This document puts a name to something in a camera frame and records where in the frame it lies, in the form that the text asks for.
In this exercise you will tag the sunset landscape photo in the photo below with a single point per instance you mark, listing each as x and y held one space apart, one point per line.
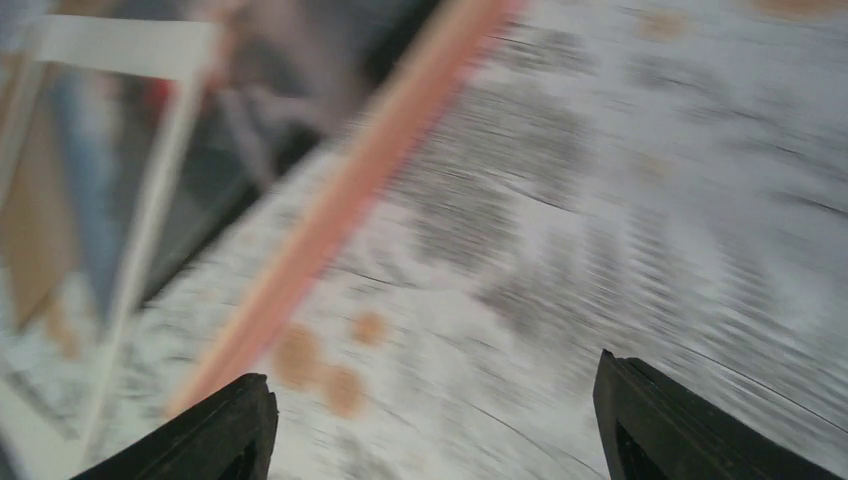
108 124

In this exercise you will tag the white mat board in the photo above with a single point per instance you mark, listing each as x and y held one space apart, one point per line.
176 50

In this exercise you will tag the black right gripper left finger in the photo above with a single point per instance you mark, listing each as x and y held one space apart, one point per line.
228 435

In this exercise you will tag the clear acrylic sheet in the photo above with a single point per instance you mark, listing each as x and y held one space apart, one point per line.
287 75

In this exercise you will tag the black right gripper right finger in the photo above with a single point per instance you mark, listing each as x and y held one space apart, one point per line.
652 427

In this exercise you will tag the pink wooden picture frame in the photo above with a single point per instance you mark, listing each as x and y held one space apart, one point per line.
427 74

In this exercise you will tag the brown cardboard backing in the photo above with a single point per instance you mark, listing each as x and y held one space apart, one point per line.
38 238

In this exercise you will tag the floral patterned tablecloth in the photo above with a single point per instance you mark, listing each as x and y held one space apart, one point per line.
665 180

